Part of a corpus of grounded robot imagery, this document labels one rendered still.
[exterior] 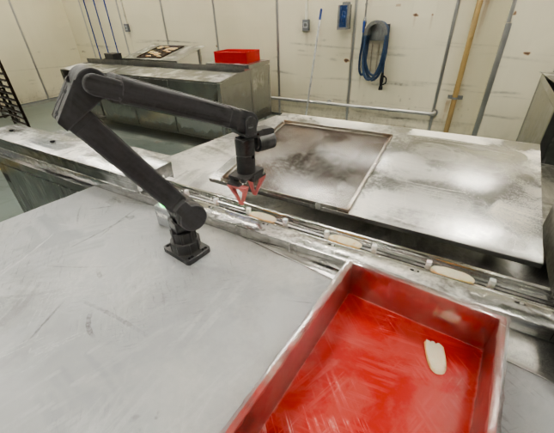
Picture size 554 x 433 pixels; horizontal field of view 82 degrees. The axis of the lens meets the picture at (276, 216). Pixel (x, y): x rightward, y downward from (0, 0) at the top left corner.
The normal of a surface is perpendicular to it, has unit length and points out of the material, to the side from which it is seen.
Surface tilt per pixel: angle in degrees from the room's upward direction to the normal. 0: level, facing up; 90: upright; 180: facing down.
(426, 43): 90
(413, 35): 90
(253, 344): 0
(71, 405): 0
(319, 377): 0
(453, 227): 10
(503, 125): 90
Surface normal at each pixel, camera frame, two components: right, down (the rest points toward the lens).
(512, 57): -0.50, 0.48
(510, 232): -0.12, -0.74
